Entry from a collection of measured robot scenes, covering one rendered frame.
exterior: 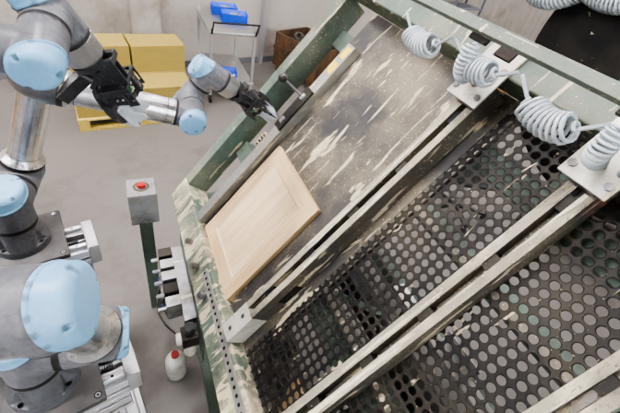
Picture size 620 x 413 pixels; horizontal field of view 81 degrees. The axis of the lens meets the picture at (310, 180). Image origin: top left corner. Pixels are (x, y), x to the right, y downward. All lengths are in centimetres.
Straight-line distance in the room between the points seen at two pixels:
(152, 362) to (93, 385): 116
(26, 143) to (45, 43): 69
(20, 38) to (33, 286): 36
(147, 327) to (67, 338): 184
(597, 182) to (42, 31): 97
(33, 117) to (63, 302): 83
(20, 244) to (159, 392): 114
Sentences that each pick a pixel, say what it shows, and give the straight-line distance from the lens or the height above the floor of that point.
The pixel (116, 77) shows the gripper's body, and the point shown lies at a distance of 86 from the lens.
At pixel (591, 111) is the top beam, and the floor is 185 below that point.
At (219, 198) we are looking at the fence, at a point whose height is 102.
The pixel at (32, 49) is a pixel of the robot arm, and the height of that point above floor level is 183.
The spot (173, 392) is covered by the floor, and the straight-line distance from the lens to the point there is 224.
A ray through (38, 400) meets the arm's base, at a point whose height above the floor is 109.
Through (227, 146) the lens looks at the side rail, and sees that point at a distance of 171.
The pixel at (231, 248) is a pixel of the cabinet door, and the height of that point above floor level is 97.
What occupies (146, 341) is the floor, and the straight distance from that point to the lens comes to 237.
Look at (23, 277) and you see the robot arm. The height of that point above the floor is 165.
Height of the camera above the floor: 208
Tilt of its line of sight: 38 degrees down
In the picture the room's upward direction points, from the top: 14 degrees clockwise
